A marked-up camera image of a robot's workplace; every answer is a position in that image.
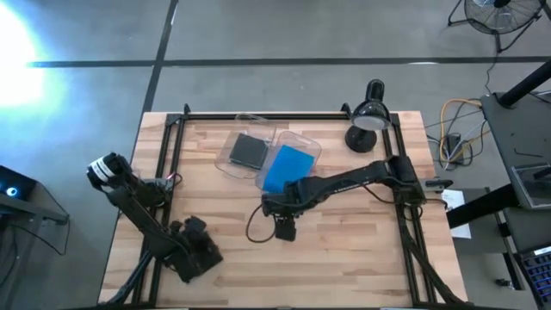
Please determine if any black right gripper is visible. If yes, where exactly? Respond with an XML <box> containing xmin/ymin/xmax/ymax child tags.
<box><xmin>261</xmin><ymin>177</ymin><xmax>311</xmax><ymax>242</ymax></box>

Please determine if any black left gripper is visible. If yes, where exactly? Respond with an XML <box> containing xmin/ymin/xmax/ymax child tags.
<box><xmin>165</xmin><ymin>215</ymin><xmax>224</xmax><ymax>283</ymax></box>

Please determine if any blue sponge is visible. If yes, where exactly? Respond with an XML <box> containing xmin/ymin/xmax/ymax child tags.
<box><xmin>262</xmin><ymin>144</ymin><xmax>317</xmax><ymax>195</ymax></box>

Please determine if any dark grey sponge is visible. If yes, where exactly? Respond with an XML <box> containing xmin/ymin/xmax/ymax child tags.
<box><xmin>228</xmin><ymin>132</ymin><xmax>270</xmax><ymax>171</ymax></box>

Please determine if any clear plastic bin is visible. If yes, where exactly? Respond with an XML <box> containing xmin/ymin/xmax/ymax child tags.
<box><xmin>214</xmin><ymin>112</ymin><xmax>277</xmax><ymax>180</ymax></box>
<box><xmin>255</xmin><ymin>130</ymin><xmax>323</xmax><ymax>195</ymax></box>

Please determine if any black desk lamp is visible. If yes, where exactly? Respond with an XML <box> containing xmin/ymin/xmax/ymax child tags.
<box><xmin>344</xmin><ymin>78</ymin><xmax>393</xmax><ymax>154</ymax></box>

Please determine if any white paper sheet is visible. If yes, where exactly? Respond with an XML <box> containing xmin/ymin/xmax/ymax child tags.
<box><xmin>440</xmin><ymin>188</ymin><xmax>473</xmax><ymax>240</ymax></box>

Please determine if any black device blue light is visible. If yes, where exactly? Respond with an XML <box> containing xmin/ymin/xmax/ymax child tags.
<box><xmin>0</xmin><ymin>165</ymin><xmax>38</xmax><ymax>202</ymax></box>

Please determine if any black power strip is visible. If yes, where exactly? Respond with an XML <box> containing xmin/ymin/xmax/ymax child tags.
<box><xmin>445</xmin><ymin>133</ymin><xmax>466</xmax><ymax>165</ymax></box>

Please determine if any black standing desk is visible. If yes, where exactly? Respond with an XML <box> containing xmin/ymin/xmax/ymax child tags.
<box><xmin>445</xmin><ymin>91</ymin><xmax>551</xmax><ymax>255</ymax></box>

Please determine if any black allen key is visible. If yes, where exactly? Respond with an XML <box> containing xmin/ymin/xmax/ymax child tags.
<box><xmin>513</xmin><ymin>148</ymin><xmax>545</xmax><ymax>159</ymax></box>

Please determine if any black keyboard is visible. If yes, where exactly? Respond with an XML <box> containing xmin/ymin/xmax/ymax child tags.
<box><xmin>515</xmin><ymin>245</ymin><xmax>551</xmax><ymax>309</ymax></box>

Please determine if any black monitor pole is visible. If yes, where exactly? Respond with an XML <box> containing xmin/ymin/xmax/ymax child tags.
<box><xmin>498</xmin><ymin>59</ymin><xmax>551</xmax><ymax>109</ymax></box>

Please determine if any black floor fan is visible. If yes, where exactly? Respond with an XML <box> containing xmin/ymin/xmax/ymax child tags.
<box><xmin>446</xmin><ymin>0</ymin><xmax>547</xmax><ymax>54</ymax></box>

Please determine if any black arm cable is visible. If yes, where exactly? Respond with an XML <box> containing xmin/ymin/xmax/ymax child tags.
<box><xmin>245</xmin><ymin>202</ymin><xmax>279</xmax><ymax>245</ymax></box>

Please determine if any black aluminium table frame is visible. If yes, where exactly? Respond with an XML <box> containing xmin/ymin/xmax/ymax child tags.
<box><xmin>97</xmin><ymin>102</ymin><xmax>474</xmax><ymax>309</ymax></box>

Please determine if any yellow cable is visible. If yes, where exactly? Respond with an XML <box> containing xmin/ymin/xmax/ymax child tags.
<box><xmin>438</xmin><ymin>97</ymin><xmax>492</xmax><ymax>167</ymax></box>

